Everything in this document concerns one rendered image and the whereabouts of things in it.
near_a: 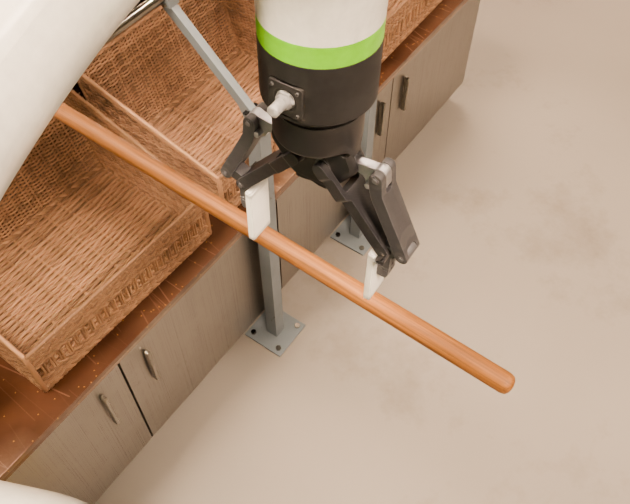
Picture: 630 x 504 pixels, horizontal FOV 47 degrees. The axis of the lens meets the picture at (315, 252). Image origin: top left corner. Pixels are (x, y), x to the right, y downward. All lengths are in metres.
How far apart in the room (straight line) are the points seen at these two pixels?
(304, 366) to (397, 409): 0.32
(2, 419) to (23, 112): 1.38
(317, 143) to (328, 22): 0.12
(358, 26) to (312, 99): 0.06
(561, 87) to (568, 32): 0.38
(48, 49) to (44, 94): 0.02
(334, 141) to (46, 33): 0.25
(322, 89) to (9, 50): 0.22
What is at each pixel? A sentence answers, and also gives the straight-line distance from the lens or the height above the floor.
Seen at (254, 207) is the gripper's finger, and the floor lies 1.50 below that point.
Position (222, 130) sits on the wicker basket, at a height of 0.59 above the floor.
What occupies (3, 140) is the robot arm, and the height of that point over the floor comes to 1.80.
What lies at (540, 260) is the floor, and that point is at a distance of 2.63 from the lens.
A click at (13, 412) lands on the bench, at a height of 0.58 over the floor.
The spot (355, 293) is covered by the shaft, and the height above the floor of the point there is 1.20.
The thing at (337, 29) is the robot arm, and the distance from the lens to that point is 0.49.
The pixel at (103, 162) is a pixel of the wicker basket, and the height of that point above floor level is 0.61.
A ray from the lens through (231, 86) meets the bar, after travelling 1.60.
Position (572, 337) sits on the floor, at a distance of 2.49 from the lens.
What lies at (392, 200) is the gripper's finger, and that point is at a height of 1.59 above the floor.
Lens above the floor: 2.05
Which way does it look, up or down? 54 degrees down
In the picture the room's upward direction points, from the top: straight up
